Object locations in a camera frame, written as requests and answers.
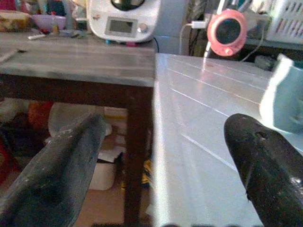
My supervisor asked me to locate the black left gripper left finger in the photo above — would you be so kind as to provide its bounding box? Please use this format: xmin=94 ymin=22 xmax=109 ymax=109
xmin=0 ymin=113 xmax=107 ymax=227

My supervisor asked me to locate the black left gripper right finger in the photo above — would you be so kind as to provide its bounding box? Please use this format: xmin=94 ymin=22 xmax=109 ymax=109
xmin=223 ymin=113 xmax=303 ymax=227

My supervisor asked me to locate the white plastic container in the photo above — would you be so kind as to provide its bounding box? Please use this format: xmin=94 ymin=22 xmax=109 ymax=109
xmin=89 ymin=163 xmax=117 ymax=191

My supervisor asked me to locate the red cloth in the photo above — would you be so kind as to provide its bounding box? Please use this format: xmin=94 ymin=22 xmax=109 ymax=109
xmin=27 ymin=101 xmax=54 ymax=131

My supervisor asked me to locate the light blue cup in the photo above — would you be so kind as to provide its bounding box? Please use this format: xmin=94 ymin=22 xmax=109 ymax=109
xmin=259 ymin=53 xmax=303 ymax=134

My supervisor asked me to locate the grey wooden side table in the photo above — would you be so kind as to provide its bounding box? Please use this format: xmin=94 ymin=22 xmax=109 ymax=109
xmin=0 ymin=32 xmax=159 ymax=225

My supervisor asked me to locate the pink round device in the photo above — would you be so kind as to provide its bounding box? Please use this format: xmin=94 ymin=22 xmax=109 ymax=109
xmin=206 ymin=9 xmax=248 ymax=57

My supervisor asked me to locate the purple bowl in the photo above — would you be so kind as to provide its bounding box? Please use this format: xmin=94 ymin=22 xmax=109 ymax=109
xmin=32 ymin=14 xmax=67 ymax=32

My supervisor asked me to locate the white laundry basket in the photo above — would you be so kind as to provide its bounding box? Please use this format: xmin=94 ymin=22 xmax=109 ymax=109
xmin=266 ymin=0 xmax=303 ymax=43

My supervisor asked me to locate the yellow patterned box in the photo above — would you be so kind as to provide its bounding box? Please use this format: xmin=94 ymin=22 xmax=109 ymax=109
xmin=0 ymin=10 xmax=33 ymax=33

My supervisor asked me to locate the white charger plug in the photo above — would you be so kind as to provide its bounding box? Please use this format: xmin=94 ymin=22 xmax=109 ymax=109
xmin=190 ymin=20 xmax=208 ymax=29

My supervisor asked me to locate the white kitchen machine with display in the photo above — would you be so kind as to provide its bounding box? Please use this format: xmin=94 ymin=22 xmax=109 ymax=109
xmin=86 ymin=0 xmax=161 ymax=44

